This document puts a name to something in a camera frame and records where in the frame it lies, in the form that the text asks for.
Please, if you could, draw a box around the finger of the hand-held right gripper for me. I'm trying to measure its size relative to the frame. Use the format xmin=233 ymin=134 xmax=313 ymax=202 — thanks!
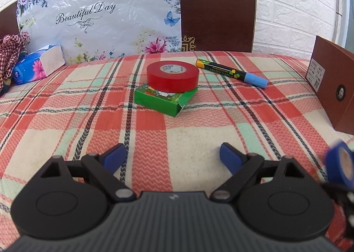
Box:
xmin=322 ymin=181 xmax=354 ymax=209

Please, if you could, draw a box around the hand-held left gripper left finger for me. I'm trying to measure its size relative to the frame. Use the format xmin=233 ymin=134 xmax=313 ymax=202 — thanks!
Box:
xmin=40 ymin=143 xmax=137 ymax=201

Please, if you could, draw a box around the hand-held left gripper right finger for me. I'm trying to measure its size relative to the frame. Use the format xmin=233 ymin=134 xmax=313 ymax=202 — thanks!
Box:
xmin=211 ymin=143 xmax=302 ymax=201

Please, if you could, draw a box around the blue tape roll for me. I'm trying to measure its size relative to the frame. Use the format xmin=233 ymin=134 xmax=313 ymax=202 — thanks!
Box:
xmin=325 ymin=141 xmax=354 ymax=186

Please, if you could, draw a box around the green cardboard box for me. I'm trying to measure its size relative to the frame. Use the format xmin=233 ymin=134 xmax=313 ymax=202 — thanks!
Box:
xmin=134 ymin=84 xmax=199 ymax=117

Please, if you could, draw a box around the black marker blue cap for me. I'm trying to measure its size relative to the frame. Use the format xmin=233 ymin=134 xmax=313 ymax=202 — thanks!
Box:
xmin=196 ymin=58 xmax=268 ymax=89

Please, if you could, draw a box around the red tape roll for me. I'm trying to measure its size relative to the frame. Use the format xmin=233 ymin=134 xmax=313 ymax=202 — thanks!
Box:
xmin=146 ymin=61 xmax=200 ymax=94

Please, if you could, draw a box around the brown cardboard storage box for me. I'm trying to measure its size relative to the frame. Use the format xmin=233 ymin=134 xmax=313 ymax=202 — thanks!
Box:
xmin=306 ymin=35 xmax=354 ymax=133

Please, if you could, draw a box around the plaid blanket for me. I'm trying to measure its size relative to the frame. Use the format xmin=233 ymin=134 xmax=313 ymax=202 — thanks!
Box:
xmin=0 ymin=50 xmax=354 ymax=252

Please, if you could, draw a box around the blue tissue pack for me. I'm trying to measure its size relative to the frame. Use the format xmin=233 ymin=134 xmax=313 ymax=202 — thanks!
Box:
xmin=12 ymin=44 xmax=66 ymax=86

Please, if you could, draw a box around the floral plastic bag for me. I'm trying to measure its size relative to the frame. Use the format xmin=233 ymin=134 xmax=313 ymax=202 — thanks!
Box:
xmin=16 ymin=0 xmax=183 ymax=65

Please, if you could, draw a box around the brown wooden headboard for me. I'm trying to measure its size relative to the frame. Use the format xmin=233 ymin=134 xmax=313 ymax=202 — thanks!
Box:
xmin=0 ymin=0 xmax=257 ymax=53

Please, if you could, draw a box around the red checkered cloth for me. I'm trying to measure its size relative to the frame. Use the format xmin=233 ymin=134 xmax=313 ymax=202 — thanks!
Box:
xmin=0 ymin=34 xmax=28 ymax=96

